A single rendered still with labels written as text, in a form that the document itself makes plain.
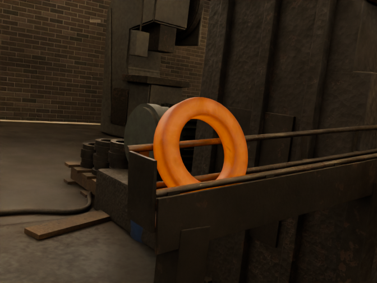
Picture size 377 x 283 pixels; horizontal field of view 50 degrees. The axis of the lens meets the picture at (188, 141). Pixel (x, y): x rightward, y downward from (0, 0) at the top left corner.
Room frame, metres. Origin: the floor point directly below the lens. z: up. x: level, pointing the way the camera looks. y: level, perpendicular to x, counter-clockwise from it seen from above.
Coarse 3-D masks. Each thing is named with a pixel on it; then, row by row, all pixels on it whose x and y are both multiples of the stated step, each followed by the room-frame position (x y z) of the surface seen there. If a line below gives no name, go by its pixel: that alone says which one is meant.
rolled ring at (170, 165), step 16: (176, 112) 0.66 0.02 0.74; (192, 112) 0.68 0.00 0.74; (208, 112) 0.70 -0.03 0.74; (224, 112) 0.72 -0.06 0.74; (160, 128) 0.65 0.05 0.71; (176, 128) 0.65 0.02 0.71; (224, 128) 0.72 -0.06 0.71; (240, 128) 0.74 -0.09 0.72; (160, 144) 0.63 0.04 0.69; (176, 144) 0.64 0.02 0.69; (224, 144) 0.74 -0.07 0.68; (240, 144) 0.72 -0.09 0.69; (160, 160) 0.63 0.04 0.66; (176, 160) 0.63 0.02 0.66; (224, 160) 0.73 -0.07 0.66; (240, 160) 0.71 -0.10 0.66; (176, 176) 0.62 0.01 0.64; (192, 176) 0.64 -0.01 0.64; (224, 176) 0.69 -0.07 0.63
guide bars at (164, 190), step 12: (360, 156) 0.90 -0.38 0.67; (372, 156) 0.92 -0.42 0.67; (288, 168) 0.74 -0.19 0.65; (300, 168) 0.76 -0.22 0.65; (312, 168) 0.79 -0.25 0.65; (216, 180) 0.64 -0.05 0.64; (228, 180) 0.65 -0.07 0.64; (240, 180) 0.67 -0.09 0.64; (252, 180) 0.69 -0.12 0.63; (156, 192) 0.56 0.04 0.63; (168, 192) 0.58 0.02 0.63; (180, 192) 0.59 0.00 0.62; (156, 204) 0.57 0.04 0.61
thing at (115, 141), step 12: (84, 144) 2.86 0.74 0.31; (96, 144) 2.68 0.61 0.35; (108, 144) 2.64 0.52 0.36; (120, 144) 2.43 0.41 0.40; (84, 156) 2.84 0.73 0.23; (96, 156) 2.65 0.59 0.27; (108, 156) 2.49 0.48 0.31; (120, 156) 2.44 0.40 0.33; (72, 168) 2.96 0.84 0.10; (84, 168) 2.81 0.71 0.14; (96, 168) 2.66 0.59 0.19; (72, 180) 2.93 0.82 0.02; (84, 180) 2.76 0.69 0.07; (84, 192) 2.65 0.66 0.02
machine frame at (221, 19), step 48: (240, 0) 1.48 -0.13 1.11; (288, 0) 1.31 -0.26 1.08; (336, 0) 1.17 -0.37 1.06; (240, 48) 1.46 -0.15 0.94; (288, 48) 1.29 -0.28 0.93; (336, 48) 1.16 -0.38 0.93; (240, 96) 1.44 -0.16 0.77; (288, 96) 1.27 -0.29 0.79; (336, 96) 1.14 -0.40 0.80; (288, 144) 1.24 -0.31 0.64; (336, 144) 1.12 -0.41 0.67; (240, 240) 1.33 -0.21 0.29; (288, 240) 1.17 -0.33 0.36; (336, 240) 1.09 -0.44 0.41
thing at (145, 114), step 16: (144, 112) 2.08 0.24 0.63; (160, 112) 2.04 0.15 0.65; (128, 128) 2.20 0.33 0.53; (144, 128) 2.07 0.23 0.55; (192, 128) 2.08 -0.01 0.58; (128, 144) 2.19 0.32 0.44; (192, 160) 2.12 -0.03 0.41; (96, 176) 2.37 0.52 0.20; (112, 176) 2.24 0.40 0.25; (160, 176) 2.19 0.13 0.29; (96, 192) 2.36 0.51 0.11; (112, 192) 2.20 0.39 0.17; (96, 208) 2.35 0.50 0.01; (112, 208) 2.19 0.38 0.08; (128, 224) 2.04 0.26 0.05; (144, 240) 1.91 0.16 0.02
